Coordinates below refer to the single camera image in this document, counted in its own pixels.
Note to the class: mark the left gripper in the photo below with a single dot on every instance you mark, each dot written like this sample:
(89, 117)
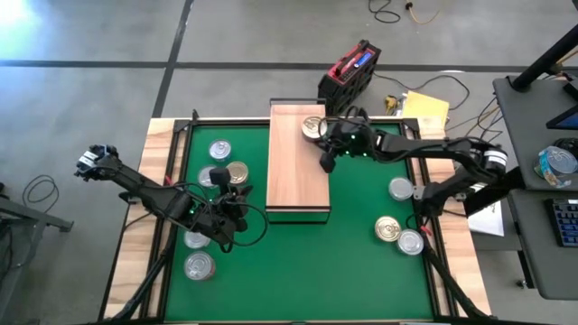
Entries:
(221, 221)

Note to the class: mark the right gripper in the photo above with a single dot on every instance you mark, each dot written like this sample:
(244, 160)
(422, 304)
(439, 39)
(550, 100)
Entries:
(352, 140)

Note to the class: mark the blue red-stripe can gold lid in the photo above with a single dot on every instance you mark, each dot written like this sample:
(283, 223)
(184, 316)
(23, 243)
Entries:
(387, 229)
(311, 127)
(238, 173)

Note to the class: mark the red white-label can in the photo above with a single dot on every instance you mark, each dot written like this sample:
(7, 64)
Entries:
(195, 240)
(199, 265)

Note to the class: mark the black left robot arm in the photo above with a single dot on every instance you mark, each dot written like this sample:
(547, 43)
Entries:
(135, 182)

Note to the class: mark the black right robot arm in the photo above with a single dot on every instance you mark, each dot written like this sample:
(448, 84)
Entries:
(429, 149)

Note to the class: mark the silver-lid seafood can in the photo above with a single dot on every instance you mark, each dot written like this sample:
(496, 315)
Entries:
(410, 242)
(204, 177)

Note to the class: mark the teal can silver lid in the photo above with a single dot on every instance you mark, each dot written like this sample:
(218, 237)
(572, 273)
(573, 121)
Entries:
(220, 150)

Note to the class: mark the white green-label can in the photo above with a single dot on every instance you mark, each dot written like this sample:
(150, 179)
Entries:
(401, 188)

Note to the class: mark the red black power station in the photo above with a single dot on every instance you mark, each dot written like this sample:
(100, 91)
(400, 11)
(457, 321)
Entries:
(347, 81)

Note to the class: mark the yellow plug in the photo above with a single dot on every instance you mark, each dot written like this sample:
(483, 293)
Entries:
(390, 104)

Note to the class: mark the yellow paper pad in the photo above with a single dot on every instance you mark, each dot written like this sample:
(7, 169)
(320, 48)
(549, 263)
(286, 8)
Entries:
(424, 106)

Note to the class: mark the green table mat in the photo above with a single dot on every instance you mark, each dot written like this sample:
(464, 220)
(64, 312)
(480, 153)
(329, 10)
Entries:
(316, 280)

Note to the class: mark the black desk beam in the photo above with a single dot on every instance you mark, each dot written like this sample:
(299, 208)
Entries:
(492, 196)

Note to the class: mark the white paper sheet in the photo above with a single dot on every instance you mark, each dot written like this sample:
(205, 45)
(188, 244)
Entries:
(487, 221)

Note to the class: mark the grey desk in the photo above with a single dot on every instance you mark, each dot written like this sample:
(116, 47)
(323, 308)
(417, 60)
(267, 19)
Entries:
(519, 135)
(533, 271)

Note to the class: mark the grey metal stand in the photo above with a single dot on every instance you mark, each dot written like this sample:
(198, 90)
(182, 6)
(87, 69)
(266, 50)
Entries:
(27, 216)

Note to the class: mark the black headphones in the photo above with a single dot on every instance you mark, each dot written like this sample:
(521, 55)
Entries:
(569, 144)

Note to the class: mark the black tablet screen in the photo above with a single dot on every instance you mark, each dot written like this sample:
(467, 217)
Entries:
(566, 119)

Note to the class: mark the black keyboard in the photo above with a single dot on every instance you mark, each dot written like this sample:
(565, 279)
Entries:
(564, 223)

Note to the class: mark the wooden shelf black metal frame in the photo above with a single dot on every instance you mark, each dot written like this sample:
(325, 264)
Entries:
(293, 171)

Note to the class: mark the black metal table frame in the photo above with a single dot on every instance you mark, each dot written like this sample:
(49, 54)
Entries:
(226, 122)

